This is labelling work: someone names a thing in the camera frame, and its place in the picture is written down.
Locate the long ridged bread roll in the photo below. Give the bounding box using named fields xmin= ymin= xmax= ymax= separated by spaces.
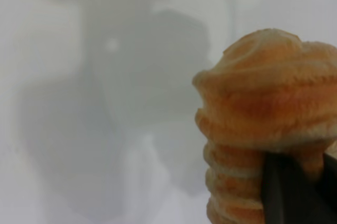
xmin=191 ymin=27 xmax=337 ymax=224

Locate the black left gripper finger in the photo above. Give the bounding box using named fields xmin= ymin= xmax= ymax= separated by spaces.
xmin=260 ymin=151 xmax=337 ymax=224

